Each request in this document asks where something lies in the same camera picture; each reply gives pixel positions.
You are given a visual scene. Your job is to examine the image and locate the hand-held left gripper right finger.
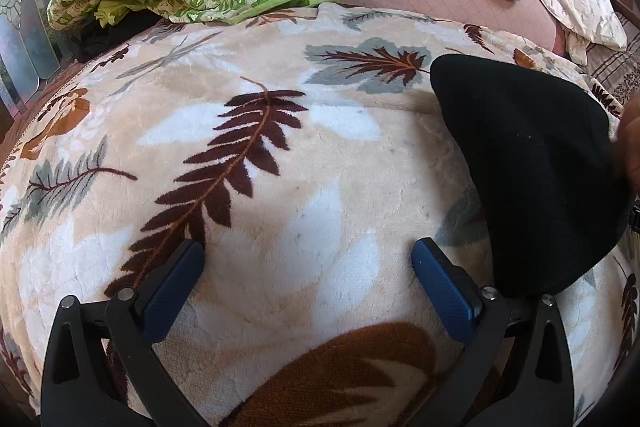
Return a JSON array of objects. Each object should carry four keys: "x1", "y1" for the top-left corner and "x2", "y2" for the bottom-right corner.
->
[{"x1": 411, "y1": 237, "x2": 575, "y2": 427}]

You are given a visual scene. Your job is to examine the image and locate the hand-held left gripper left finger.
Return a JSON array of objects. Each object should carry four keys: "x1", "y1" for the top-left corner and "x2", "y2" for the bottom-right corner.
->
[{"x1": 41, "y1": 238, "x2": 211, "y2": 427}]

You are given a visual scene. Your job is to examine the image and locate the black pants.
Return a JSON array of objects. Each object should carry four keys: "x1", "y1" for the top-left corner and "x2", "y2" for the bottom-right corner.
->
[{"x1": 430, "y1": 53, "x2": 633, "y2": 298}]

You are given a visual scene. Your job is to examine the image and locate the person's right hand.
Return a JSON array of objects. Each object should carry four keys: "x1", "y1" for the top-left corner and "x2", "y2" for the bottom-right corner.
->
[{"x1": 616, "y1": 96, "x2": 640, "y2": 180}]

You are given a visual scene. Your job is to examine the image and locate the leaf print fleece blanket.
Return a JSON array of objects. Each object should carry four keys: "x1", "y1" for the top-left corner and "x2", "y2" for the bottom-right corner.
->
[{"x1": 0, "y1": 2, "x2": 640, "y2": 427}]

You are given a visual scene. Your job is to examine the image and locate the brown striped bed sheet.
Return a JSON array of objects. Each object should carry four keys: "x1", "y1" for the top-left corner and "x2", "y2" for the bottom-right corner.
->
[{"x1": 582, "y1": 14, "x2": 640, "y2": 118}]

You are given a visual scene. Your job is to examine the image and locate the dark cloth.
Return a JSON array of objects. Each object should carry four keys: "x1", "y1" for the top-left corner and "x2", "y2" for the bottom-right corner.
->
[{"x1": 70, "y1": 9, "x2": 161, "y2": 62}]

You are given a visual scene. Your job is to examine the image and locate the frosted glass window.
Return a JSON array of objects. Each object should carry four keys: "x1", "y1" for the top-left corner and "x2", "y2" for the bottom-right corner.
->
[{"x1": 0, "y1": 0, "x2": 76, "y2": 118}]

